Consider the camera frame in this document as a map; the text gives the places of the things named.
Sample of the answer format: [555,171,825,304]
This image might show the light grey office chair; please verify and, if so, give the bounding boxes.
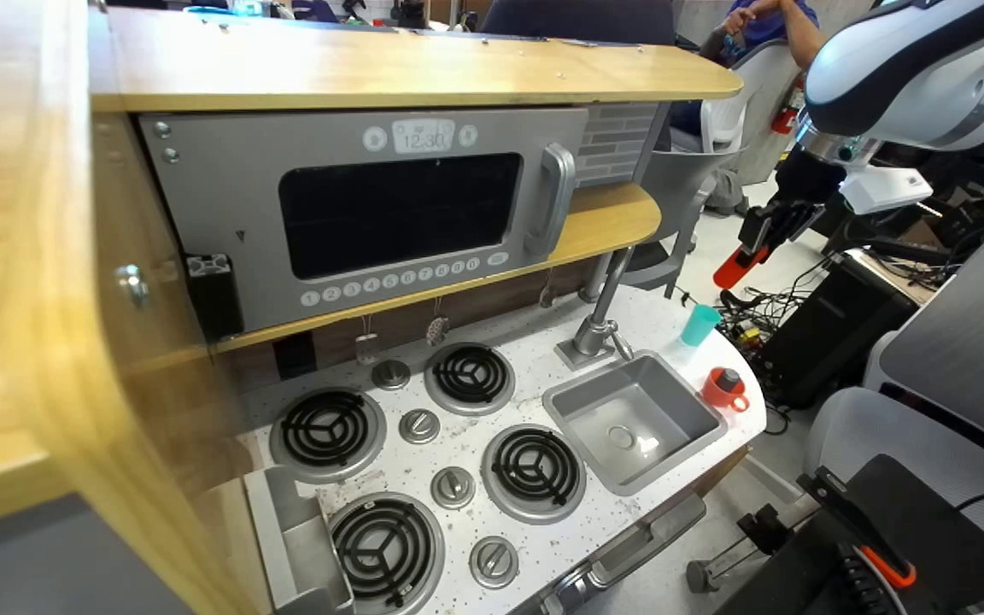
[672,44,814,220]

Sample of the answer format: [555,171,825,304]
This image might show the seated person in blue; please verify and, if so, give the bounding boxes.
[723,0,825,72]

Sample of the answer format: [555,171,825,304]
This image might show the dark grey chair backrest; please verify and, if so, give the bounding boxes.
[479,0,682,46]

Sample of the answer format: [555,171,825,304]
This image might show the red plastic cup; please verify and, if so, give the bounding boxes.
[698,366,755,420]

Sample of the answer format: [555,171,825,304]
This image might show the black equipment case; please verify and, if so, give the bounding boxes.
[759,254,923,414]

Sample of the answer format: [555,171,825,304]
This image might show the orange and black bar clamp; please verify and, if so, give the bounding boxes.
[682,466,930,597]

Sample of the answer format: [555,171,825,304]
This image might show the grey round stove knob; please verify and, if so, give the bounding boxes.
[464,533,526,593]
[370,356,413,393]
[397,406,444,450]
[426,462,480,513]

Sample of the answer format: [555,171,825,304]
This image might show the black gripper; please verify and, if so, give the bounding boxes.
[738,147,855,264]

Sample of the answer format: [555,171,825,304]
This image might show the grey toy sink basin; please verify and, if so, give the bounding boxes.
[541,351,735,494]

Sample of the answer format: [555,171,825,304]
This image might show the tangled black floor cables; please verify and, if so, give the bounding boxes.
[716,265,830,356]

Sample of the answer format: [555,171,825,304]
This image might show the light blue plastic cup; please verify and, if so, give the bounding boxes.
[675,300,723,351]

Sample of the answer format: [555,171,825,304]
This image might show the black coil stove burner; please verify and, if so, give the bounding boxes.
[479,420,586,526]
[323,488,447,615]
[421,338,520,420]
[265,387,388,482]

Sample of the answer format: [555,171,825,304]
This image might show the wooden toy play kitchen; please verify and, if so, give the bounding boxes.
[0,0,775,615]

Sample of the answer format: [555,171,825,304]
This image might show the black mounting bracket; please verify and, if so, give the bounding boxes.
[180,250,250,344]

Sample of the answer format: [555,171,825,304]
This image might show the grey toy microwave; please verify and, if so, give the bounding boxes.
[129,103,675,340]

